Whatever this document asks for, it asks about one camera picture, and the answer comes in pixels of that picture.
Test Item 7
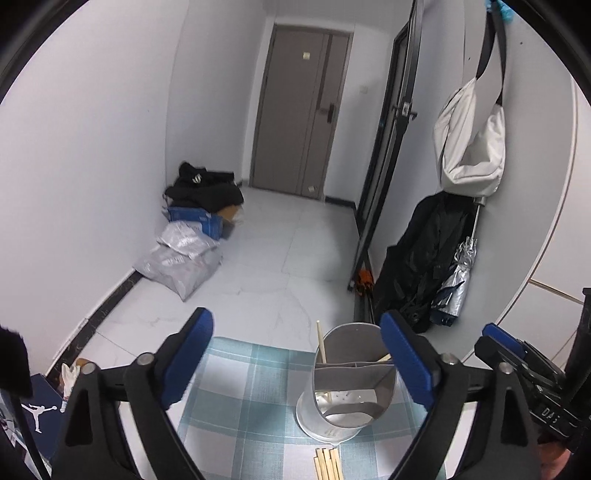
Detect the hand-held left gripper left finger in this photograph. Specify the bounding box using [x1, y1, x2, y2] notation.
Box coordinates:
[51, 308, 214, 480]

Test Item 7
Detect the silver folded umbrella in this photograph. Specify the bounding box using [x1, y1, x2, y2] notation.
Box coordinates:
[431, 196, 489, 327]

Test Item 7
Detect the grey brown door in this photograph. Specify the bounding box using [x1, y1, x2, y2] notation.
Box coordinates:
[250, 23, 355, 200]

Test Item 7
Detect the blue shoe box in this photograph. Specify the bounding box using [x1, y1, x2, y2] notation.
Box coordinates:
[0, 373, 71, 468]

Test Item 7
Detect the brown cardboard box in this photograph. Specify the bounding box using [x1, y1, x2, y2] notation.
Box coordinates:
[216, 203, 245, 241]

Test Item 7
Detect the blue cardboard box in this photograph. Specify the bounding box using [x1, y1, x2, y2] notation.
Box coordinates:
[167, 206, 223, 240]

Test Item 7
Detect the black coat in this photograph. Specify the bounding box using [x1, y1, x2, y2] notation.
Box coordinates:
[372, 191, 479, 334]

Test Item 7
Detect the black sliding door frame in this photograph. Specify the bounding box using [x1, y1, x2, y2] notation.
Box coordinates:
[346, 0, 423, 296]

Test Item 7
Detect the teal plaid tablecloth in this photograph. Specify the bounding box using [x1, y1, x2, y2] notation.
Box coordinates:
[178, 336, 462, 480]

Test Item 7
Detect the white shoulder bag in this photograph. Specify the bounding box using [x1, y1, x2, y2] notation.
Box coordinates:
[432, 4, 509, 197]

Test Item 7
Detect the white cabinet with wood trim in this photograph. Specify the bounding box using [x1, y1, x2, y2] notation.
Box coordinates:
[480, 28, 591, 365]

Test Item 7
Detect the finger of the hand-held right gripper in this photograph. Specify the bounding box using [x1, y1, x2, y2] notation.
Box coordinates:
[482, 323, 565, 376]
[475, 336, 536, 388]

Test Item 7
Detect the black clothes pile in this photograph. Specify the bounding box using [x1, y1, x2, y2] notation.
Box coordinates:
[163, 161, 245, 214]

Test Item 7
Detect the grey plastic mailing bag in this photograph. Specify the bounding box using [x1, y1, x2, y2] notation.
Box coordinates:
[133, 244, 223, 302]
[156, 220, 221, 260]

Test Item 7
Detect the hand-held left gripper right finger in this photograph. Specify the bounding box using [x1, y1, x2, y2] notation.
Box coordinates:
[379, 309, 541, 480]

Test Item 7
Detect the white grey utensil holder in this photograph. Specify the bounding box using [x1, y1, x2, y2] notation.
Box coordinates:
[295, 323, 399, 446]

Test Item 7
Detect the white glove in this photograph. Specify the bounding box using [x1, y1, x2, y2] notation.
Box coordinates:
[60, 362, 87, 400]

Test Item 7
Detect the dark fuzzy cloth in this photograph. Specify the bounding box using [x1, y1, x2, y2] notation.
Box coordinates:
[0, 325, 34, 398]

